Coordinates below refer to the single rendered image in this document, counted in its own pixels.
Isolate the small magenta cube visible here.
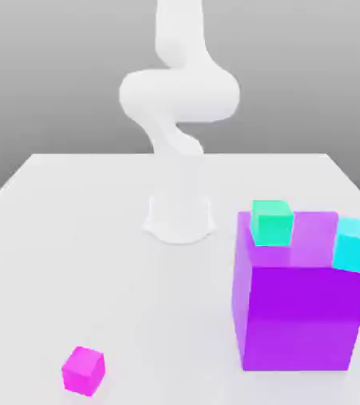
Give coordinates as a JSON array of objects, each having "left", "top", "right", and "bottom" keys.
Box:
[{"left": 61, "top": 345, "right": 106, "bottom": 398}]

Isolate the small green cube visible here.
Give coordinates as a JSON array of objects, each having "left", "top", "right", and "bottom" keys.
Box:
[{"left": 249, "top": 199, "right": 295, "bottom": 247}]

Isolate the large purple box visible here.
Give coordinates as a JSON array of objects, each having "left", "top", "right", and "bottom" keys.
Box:
[{"left": 232, "top": 210, "right": 360, "bottom": 372}]

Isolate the small cyan cube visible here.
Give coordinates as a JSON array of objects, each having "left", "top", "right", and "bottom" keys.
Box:
[{"left": 331, "top": 216, "right": 360, "bottom": 276}]

